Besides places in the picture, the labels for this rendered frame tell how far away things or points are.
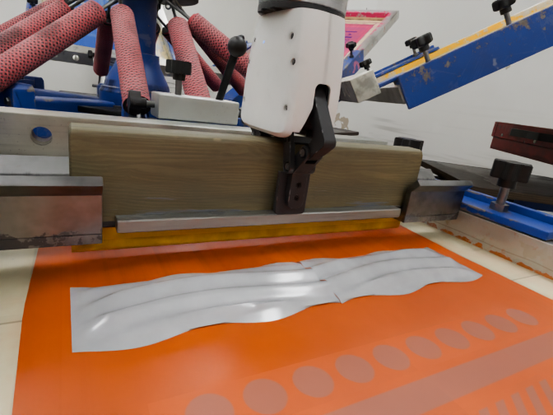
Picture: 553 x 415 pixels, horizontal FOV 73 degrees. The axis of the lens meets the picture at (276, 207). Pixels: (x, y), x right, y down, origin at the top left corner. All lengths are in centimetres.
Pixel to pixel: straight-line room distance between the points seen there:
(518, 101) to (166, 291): 237
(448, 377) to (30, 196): 29
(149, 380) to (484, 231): 41
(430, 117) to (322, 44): 253
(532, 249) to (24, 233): 47
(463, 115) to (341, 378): 251
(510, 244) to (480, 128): 213
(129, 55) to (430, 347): 73
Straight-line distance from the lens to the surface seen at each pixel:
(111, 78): 111
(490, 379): 28
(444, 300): 35
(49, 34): 93
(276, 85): 32
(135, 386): 22
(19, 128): 52
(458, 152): 267
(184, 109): 59
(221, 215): 32
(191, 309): 26
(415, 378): 25
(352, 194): 41
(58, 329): 26
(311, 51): 31
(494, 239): 51
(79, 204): 30
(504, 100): 256
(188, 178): 32
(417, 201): 46
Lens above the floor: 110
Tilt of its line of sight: 17 degrees down
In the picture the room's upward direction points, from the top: 8 degrees clockwise
